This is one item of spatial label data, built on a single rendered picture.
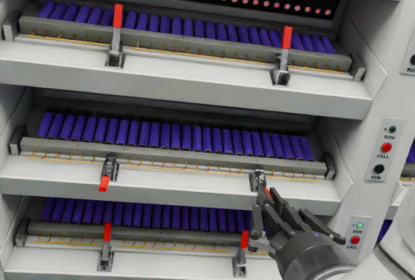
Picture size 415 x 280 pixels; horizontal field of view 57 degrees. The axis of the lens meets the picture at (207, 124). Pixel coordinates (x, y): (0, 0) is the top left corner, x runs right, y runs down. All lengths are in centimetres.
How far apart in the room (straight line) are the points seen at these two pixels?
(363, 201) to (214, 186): 28
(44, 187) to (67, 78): 20
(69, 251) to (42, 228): 7
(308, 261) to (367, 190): 37
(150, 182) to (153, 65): 20
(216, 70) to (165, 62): 8
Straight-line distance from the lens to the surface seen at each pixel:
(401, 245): 33
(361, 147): 72
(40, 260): 84
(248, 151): 75
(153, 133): 75
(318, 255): 43
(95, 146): 72
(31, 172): 72
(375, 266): 34
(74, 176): 70
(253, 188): 71
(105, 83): 62
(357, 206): 79
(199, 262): 83
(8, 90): 74
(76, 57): 64
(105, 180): 64
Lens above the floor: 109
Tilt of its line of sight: 21 degrees down
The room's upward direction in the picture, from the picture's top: 8 degrees clockwise
